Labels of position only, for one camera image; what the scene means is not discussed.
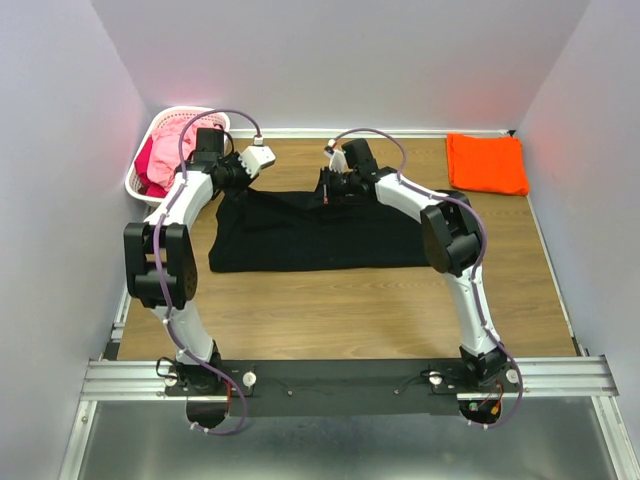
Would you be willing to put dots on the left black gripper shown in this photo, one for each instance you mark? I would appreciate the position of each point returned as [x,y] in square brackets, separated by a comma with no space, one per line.
[234,160]

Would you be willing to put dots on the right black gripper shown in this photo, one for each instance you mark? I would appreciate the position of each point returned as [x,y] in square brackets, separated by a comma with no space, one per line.
[326,192]

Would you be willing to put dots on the black t shirt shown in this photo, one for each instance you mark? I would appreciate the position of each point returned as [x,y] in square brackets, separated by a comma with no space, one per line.
[263,231]

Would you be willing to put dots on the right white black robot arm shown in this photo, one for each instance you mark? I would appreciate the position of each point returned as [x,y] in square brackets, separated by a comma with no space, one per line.
[454,239]

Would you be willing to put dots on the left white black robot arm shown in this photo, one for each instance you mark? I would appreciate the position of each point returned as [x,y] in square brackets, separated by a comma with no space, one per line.
[160,263]

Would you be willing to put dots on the white plastic laundry basket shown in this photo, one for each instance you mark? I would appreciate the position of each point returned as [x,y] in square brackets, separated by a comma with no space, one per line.
[218,121]

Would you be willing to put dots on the light pink t shirt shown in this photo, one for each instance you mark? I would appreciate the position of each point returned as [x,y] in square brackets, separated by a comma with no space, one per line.
[164,156]

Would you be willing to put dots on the magenta t shirt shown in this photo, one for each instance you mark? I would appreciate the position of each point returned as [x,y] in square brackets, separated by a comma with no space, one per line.
[141,163]

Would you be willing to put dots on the folded orange t shirt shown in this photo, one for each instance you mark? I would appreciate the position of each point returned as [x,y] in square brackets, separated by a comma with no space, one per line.
[486,165]

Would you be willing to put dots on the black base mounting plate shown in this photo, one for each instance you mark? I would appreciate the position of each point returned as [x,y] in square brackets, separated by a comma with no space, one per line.
[287,388]

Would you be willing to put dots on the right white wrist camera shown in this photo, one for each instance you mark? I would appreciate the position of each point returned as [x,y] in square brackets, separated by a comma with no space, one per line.
[337,160]

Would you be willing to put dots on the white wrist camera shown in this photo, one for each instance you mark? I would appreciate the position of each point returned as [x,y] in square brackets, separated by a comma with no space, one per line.
[337,160]
[256,157]

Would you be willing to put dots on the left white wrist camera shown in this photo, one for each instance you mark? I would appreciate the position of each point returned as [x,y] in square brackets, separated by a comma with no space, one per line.
[256,157]

